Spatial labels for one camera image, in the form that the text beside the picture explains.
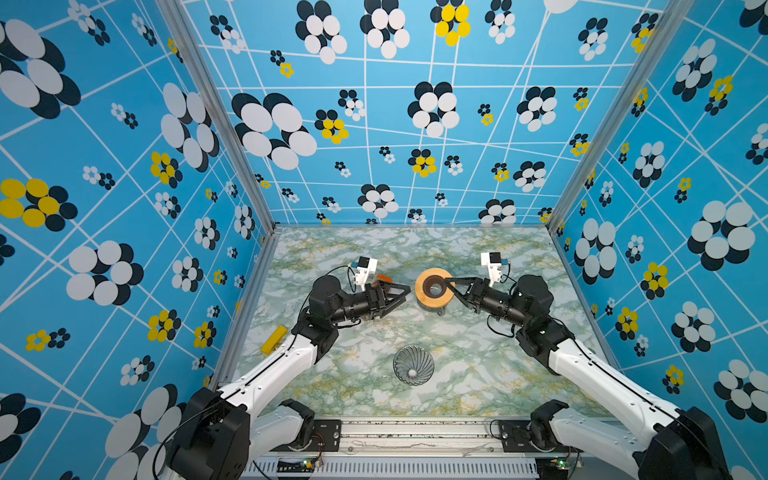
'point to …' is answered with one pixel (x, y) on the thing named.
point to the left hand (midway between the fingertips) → (408, 298)
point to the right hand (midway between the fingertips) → (446, 284)
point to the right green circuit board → (552, 467)
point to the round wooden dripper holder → (431, 288)
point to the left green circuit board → (306, 466)
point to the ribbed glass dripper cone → (413, 365)
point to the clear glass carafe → (438, 310)
